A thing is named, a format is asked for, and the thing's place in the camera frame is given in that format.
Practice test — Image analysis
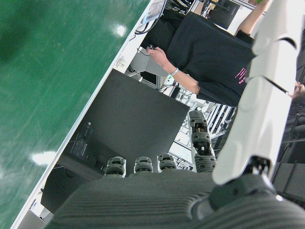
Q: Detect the right white grey robot hand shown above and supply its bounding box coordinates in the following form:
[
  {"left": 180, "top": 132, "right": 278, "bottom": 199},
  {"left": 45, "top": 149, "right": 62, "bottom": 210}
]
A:
[{"left": 45, "top": 0, "right": 305, "bottom": 229}]

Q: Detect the black monitor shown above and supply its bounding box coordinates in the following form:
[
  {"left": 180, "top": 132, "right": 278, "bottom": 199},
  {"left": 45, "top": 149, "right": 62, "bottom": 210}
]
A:
[{"left": 40, "top": 69, "right": 191, "bottom": 215}]

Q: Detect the green conveyor belt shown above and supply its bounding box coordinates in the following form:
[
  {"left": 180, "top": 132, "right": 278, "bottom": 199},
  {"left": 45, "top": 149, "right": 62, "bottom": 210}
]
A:
[{"left": 0, "top": 0, "right": 151, "bottom": 229}]

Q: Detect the person in black t-shirt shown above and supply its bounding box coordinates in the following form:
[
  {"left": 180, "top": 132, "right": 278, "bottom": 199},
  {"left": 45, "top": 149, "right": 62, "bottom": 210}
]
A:
[{"left": 137, "top": 0, "right": 305, "bottom": 108}]

